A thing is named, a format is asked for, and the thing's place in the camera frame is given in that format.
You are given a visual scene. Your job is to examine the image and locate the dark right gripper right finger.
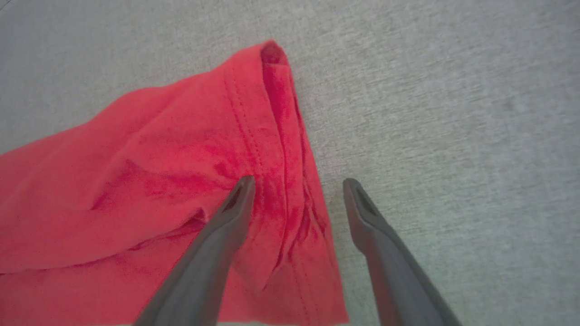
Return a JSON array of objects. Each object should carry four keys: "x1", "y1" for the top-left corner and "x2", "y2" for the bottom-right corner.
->
[{"x1": 343, "y1": 177, "x2": 464, "y2": 326}]

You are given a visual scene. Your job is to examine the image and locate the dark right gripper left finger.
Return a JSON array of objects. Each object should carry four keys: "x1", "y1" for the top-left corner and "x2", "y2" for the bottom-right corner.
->
[{"x1": 133, "y1": 176, "x2": 257, "y2": 326}]

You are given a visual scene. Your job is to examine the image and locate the grey fabric sofa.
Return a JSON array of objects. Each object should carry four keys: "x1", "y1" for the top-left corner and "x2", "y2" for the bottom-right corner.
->
[{"x1": 0, "y1": 0, "x2": 580, "y2": 326}]

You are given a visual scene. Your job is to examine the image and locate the red jersey with white sleeves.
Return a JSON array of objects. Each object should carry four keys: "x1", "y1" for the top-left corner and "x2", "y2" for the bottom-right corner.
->
[{"x1": 0, "y1": 39, "x2": 350, "y2": 326}]

